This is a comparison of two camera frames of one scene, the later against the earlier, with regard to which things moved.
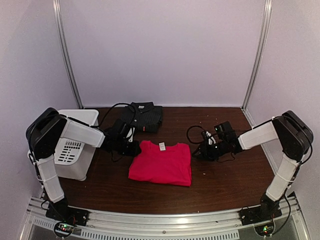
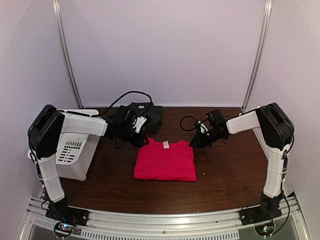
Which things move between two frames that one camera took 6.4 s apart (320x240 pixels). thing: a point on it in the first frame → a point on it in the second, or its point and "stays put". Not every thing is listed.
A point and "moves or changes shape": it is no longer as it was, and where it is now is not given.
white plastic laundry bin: x=74 y=160 stays put
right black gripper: x=205 y=152 → x=200 y=142
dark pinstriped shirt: x=144 y=116 stays put
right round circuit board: x=265 y=228 stays put
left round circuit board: x=63 y=229 stays put
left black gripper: x=134 y=150 → x=138 y=143
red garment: x=162 y=163 moves or changes shape
